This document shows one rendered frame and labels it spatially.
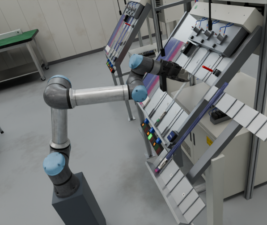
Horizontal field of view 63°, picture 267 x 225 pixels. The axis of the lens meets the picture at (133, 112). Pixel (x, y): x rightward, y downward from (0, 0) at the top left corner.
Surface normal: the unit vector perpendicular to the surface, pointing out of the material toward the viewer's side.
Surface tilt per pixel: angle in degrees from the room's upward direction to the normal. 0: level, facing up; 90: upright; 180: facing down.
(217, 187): 90
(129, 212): 0
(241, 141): 90
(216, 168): 90
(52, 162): 7
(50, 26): 90
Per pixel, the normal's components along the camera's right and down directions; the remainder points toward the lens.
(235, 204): -0.21, -0.82
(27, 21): 0.22, 0.50
